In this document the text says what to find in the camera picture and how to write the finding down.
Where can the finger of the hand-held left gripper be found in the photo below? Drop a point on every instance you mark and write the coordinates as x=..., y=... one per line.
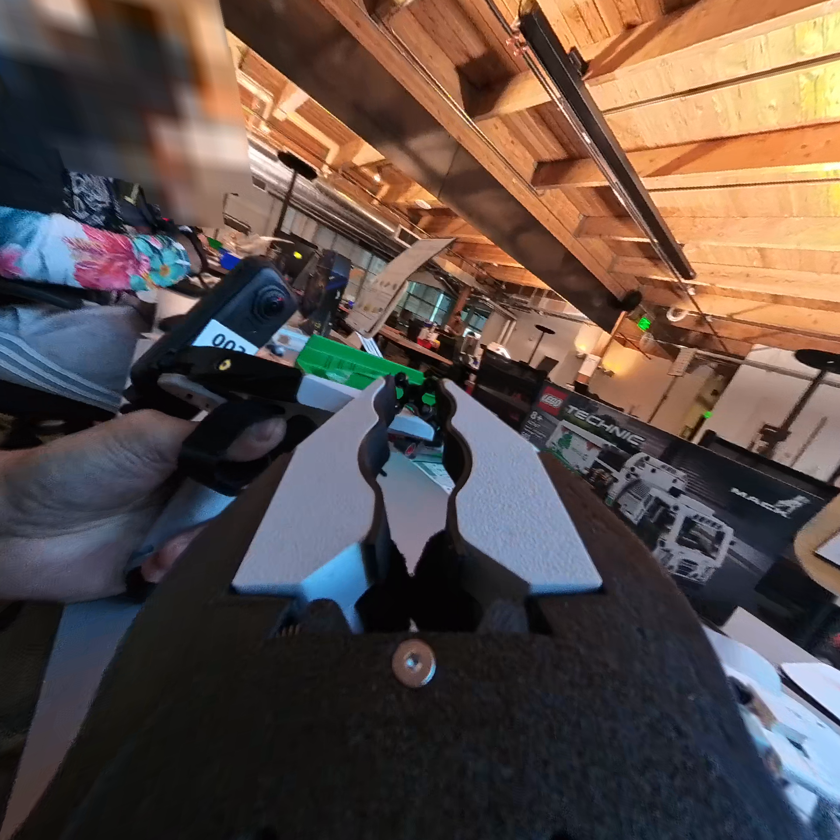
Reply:
x=328, y=394

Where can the black floor lamp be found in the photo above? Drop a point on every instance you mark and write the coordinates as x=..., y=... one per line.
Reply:
x=544, y=328
x=298, y=164

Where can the green white sticker sheet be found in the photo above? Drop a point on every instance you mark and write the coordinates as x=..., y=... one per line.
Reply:
x=436, y=476

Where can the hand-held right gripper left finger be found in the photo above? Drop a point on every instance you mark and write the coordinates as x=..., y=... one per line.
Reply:
x=308, y=512

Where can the black lego piece red pin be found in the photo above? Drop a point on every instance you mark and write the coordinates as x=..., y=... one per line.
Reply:
x=411, y=450

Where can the white poster board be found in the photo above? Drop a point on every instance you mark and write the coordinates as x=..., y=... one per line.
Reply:
x=400, y=282

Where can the wooden display board with sheet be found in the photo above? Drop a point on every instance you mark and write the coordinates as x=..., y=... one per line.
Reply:
x=802, y=544

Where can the open instruction booklet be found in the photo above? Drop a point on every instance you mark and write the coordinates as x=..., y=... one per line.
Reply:
x=754, y=640

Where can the dark lego set box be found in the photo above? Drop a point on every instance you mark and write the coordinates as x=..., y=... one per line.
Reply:
x=689, y=512

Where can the black ceiling rail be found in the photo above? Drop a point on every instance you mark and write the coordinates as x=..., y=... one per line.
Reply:
x=604, y=144

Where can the person's left hand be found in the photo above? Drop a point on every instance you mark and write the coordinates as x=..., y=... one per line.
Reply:
x=79, y=512

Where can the green plastic bin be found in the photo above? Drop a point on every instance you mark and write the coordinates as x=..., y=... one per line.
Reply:
x=341, y=361

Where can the black cross lego connector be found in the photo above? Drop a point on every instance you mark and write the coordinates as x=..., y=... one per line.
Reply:
x=426, y=384

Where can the partly built lego truck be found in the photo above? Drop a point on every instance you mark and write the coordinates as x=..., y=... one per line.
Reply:
x=787, y=741

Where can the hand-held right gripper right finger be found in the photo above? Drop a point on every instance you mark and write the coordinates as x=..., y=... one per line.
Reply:
x=525, y=518

